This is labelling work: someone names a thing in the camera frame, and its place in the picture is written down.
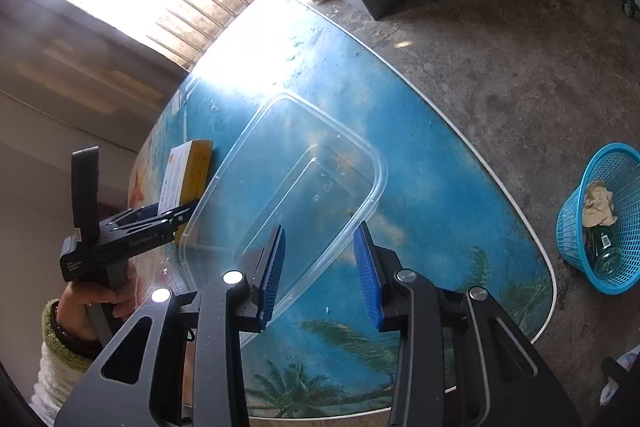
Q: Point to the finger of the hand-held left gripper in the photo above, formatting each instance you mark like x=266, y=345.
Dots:
x=182, y=213
x=142, y=212

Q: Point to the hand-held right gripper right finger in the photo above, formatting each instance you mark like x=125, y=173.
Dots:
x=367, y=279

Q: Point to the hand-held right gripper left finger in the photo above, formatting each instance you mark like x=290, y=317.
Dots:
x=272, y=279

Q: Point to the yellow cardboard box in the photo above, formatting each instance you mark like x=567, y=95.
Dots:
x=192, y=172

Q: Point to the clear plastic container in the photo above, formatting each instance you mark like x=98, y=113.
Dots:
x=325, y=187

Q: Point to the blue plastic basket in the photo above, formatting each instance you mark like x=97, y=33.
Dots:
x=570, y=227

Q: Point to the green drink bottle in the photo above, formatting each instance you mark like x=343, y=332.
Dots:
x=607, y=257

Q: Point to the person's left forearm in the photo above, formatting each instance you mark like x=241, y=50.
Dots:
x=55, y=377

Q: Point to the person's left hand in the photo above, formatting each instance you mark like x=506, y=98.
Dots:
x=75, y=307

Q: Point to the crumpled brown paper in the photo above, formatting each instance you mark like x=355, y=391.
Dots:
x=599, y=204

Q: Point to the dark cloth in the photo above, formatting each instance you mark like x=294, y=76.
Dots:
x=615, y=367

